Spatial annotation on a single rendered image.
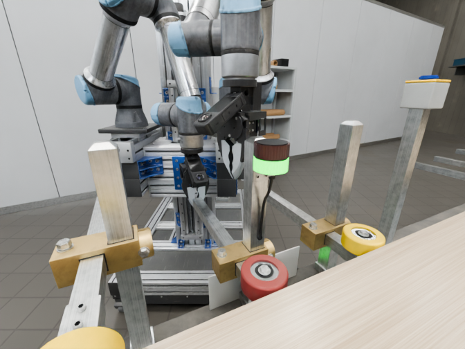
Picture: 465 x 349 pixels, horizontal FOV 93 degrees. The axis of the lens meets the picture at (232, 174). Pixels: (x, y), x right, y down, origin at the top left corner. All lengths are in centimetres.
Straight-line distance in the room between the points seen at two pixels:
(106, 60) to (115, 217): 73
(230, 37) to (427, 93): 52
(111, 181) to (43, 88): 269
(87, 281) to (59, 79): 274
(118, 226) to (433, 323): 46
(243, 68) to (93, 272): 41
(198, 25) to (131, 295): 56
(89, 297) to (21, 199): 297
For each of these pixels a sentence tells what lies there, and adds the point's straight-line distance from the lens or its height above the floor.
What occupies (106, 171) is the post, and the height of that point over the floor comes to 109.
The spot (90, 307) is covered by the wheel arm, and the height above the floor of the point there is 96.
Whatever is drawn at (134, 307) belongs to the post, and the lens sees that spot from 49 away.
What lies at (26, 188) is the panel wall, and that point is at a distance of 323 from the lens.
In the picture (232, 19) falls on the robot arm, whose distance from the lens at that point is 47.
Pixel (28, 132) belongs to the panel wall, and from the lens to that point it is 308.
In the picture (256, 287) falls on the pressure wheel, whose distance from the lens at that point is 38.
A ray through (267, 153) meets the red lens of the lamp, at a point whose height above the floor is 110.
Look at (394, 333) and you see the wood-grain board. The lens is 40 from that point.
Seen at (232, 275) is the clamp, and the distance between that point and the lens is 50.
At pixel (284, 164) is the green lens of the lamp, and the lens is 37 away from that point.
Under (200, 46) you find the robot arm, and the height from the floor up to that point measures 129.
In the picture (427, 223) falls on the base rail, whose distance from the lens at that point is 120.
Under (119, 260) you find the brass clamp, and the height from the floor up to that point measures 94.
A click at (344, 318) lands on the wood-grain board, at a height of 90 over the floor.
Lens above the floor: 118
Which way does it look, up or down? 20 degrees down
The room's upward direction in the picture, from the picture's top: straight up
